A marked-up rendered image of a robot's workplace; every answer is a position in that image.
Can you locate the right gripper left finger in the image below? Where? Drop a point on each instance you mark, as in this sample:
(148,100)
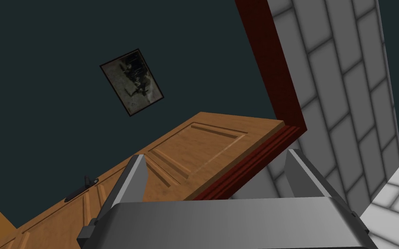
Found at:
(133,183)

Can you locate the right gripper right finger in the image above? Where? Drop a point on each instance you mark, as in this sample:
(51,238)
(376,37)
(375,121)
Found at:
(301,180)

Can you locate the brown wooden door leaf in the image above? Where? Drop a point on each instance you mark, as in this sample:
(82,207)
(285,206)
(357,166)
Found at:
(199,152)

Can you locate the dark framed wall picture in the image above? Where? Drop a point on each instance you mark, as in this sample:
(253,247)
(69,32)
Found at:
(132,82)

